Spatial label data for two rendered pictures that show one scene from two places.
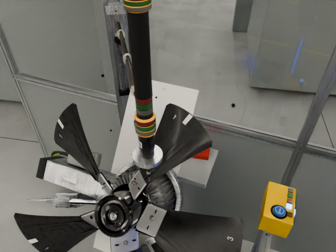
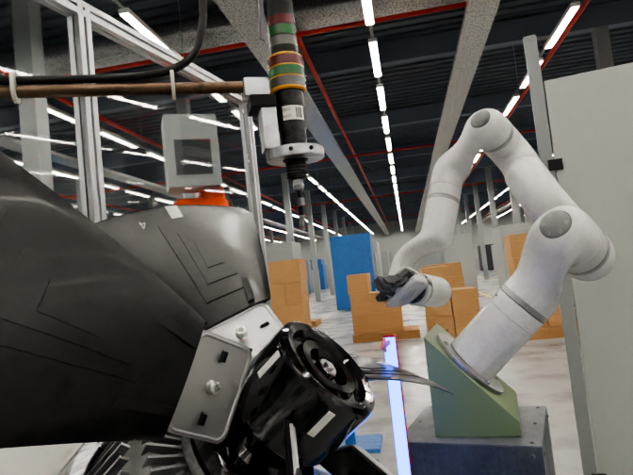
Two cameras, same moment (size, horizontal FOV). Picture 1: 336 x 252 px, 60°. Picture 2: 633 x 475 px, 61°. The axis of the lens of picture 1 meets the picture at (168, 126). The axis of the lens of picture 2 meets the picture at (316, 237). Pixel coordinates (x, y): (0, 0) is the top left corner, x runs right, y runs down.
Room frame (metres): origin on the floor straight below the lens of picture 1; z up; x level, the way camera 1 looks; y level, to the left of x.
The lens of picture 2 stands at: (0.45, 0.68, 1.31)
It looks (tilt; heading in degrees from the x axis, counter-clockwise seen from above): 4 degrees up; 269
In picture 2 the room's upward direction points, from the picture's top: 6 degrees counter-clockwise
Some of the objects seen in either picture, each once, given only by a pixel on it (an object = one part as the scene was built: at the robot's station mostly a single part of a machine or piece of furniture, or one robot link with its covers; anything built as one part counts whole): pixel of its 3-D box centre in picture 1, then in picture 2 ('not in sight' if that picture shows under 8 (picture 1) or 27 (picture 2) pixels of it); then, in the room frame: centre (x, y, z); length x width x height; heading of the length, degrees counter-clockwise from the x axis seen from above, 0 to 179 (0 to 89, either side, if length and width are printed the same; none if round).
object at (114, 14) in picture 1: (116, 18); not in sight; (1.07, 0.19, 1.54); 0.10 x 0.07 x 0.08; 13
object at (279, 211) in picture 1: (279, 211); not in sight; (0.56, -0.38, 1.08); 0.04 x 0.04 x 0.02
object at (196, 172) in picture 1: (177, 158); not in sight; (1.01, -0.05, 0.84); 0.36 x 0.24 x 0.03; 68
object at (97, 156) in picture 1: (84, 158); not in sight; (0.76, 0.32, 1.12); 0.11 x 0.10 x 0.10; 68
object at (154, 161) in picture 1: (145, 139); (283, 121); (0.47, 0.05, 1.50); 0.09 x 0.07 x 0.10; 13
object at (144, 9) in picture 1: (137, 5); not in sight; (0.46, 0.05, 1.79); 0.04 x 0.04 x 0.01
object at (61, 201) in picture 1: (64, 201); not in sight; (0.60, 0.36, 1.08); 0.07 x 0.04 x 0.06; 79
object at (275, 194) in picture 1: (276, 209); not in sight; (0.60, -0.40, 1.02); 0.16 x 0.10 x 0.11; 158
